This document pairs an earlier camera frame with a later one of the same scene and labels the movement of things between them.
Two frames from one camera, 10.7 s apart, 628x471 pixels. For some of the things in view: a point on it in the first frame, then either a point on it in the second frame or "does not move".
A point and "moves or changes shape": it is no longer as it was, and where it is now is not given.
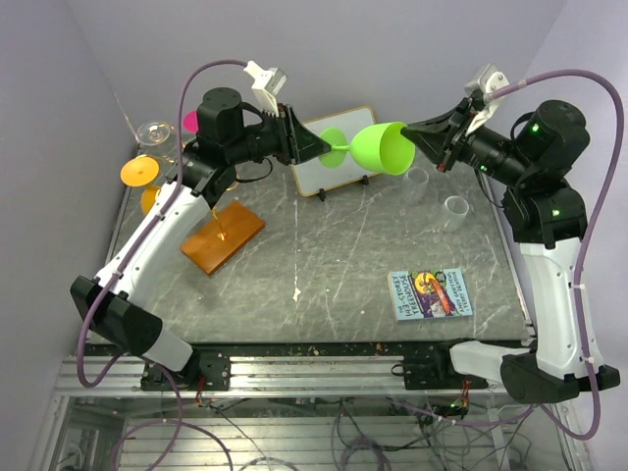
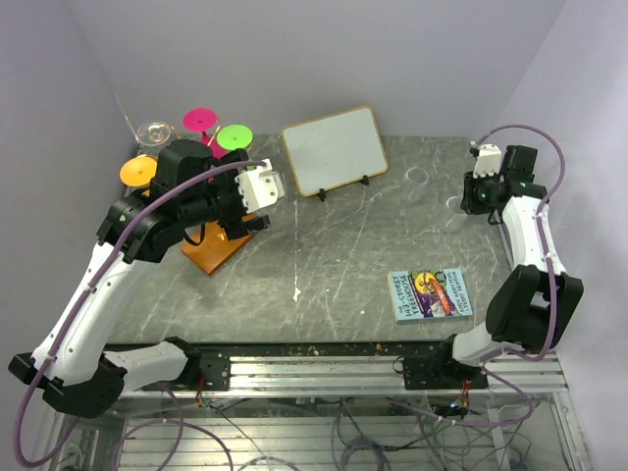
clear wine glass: (414, 185) does not move
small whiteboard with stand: (311, 178) does not move
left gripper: (297, 143) → (235, 226)
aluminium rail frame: (292, 407) does not move
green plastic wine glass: (380, 147) moves or changes shape
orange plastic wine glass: (142, 171) does not move
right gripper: (444, 148) → (469, 203)
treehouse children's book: (429, 293) does not move
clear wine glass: (154, 133) does not move
